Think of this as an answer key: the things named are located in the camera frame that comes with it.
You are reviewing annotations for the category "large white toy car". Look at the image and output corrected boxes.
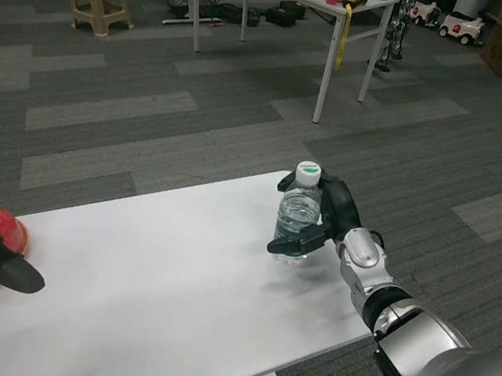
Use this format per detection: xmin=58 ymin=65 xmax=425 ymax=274
xmin=435 ymin=8 xmax=487 ymax=49

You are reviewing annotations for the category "small white toy car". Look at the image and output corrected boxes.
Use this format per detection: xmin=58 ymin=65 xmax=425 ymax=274
xmin=408 ymin=0 xmax=445 ymax=31

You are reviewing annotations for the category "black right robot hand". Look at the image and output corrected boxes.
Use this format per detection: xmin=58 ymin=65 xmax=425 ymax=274
xmin=264 ymin=166 xmax=371 ymax=267

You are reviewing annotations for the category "silver black humanoid robot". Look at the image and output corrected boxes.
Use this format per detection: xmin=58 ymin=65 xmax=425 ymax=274
xmin=372 ymin=0 xmax=420 ymax=76

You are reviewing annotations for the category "yellow measuring tape strap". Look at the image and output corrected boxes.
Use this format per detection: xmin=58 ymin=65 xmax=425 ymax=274
xmin=333 ymin=3 xmax=354 ymax=74

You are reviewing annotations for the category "clear water bottle white cap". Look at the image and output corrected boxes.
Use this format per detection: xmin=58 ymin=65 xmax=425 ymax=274
xmin=268 ymin=157 xmax=329 ymax=269

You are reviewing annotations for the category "black case under table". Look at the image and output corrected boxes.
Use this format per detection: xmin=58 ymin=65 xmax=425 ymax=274
xmin=264 ymin=0 xmax=308 ymax=31

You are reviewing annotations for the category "red dome-shaped object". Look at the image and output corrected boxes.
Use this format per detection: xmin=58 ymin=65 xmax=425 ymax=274
xmin=0 ymin=207 xmax=30 ymax=255

